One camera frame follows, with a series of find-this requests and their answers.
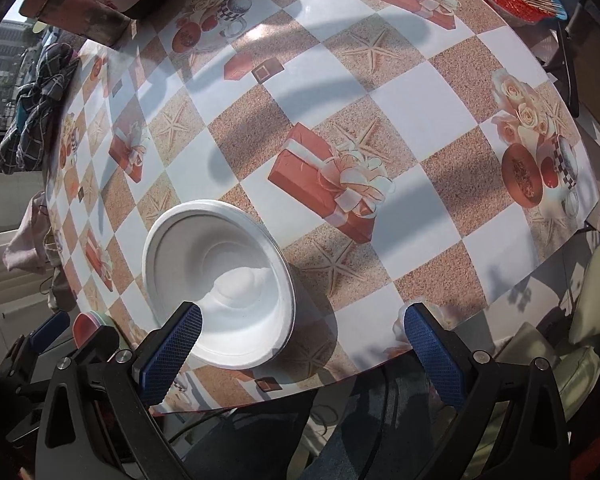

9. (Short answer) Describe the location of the white bowl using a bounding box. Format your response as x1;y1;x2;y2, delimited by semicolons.
142;200;296;370

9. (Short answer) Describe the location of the pink rectangular plate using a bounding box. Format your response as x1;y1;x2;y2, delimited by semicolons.
72;311;112;348

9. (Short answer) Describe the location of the beige cloth bag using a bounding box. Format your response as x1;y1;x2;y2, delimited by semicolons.
3;200;50;274

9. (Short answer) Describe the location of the green padded stool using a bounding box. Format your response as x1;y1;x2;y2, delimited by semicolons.
394;244;600;480

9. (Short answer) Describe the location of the plaid dark cloth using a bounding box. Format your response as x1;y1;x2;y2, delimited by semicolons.
0;42;79;174

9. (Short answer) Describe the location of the patterned tablecloth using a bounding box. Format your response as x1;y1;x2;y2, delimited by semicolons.
47;0;600;413

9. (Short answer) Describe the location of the folding chair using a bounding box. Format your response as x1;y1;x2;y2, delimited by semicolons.
545;0;600;125

